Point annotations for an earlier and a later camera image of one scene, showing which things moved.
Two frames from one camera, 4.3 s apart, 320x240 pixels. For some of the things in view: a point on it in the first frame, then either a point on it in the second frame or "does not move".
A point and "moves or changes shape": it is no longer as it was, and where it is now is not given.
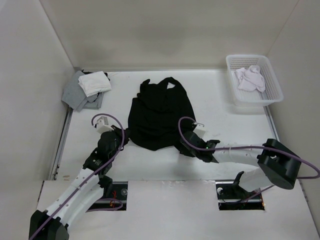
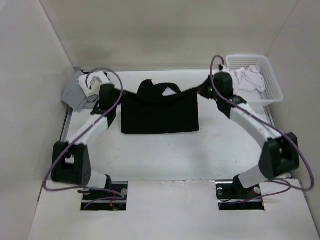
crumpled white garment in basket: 251,79 does not move
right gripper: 183,150 to 202,90
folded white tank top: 92,83 does not move
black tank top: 159,115 moves or changes shape
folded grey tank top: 75,96 does not move
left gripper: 119,132 to 118,92
